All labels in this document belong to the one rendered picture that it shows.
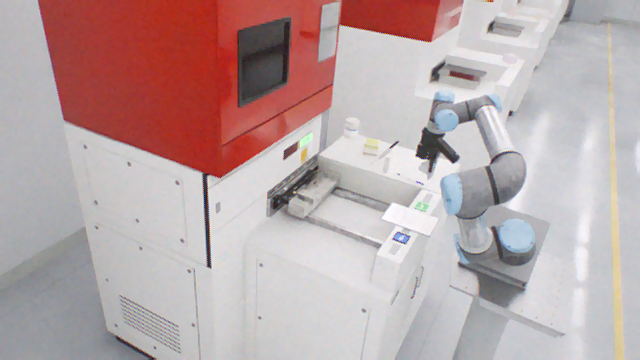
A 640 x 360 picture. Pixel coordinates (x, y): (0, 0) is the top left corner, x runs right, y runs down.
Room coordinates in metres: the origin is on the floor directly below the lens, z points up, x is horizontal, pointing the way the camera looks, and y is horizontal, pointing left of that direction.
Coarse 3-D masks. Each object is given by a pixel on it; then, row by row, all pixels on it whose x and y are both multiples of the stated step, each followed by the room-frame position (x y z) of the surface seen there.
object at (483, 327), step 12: (468, 312) 1.49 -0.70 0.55; (480, 312) 1.43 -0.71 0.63; (492, 312) 1.40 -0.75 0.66; (468, 324) 1.46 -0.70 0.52; (480, 324) 1.42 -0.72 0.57; (492, 324) 1.40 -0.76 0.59; (504, 324) 1.41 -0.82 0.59; (468, 336) 1.44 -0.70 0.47; (480, 336) 1.41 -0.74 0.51; (492, 336) 1.40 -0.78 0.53; (456, 348) 1.49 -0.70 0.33; (468, 348) 1.42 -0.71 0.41; (480, 348) 1.40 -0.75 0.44; (492, 348) 1.40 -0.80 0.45
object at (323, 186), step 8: (320, 184) 1.91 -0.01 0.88; (328, 184) 1.91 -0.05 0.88; (336, 184) 1.94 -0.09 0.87; (312, 192) 1.83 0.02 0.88; (320, 192) 1.83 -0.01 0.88; (328, 192) 1.86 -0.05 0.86; (320, 200) 1.79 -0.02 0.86; (288, 208) 1.68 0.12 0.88; (312, 208) 1.72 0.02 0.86; (304, 216) 1.66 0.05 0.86
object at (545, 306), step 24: (456, 264) 1.48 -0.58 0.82; (552, 264) 1.54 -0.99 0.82; (456, 288) 1.34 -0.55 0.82; (480, 288) 1.35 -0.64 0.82; (504, 288) 1.37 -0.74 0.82; (528, 288) 1.38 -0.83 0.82; (552, 288) 1.40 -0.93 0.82; (504, 312) 1.26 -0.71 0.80; (528, 312) 1.25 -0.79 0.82; (552, 312) 1.26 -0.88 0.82; (552, 336) 1.18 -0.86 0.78
